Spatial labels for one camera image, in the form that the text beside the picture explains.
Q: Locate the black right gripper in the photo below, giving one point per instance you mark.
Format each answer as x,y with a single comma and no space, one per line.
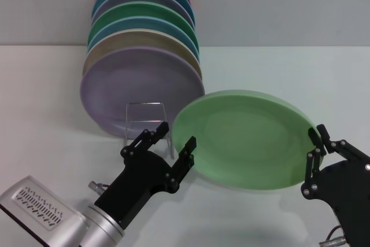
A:
347,195

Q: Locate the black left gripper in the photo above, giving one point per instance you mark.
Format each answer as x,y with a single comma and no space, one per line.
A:
138,183

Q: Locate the light green plate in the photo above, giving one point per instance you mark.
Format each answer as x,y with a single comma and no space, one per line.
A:
245,143

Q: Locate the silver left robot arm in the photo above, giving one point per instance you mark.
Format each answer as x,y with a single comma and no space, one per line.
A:
101,224

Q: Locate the beige plate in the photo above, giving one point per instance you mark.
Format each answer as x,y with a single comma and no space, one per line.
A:
136,40

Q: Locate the light blue plate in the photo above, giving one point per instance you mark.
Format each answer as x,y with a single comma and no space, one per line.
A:
136,24

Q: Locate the dark green plate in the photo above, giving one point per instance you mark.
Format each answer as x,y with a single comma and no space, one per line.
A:
138,10

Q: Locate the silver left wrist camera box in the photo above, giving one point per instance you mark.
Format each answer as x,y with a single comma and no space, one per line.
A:
37,209

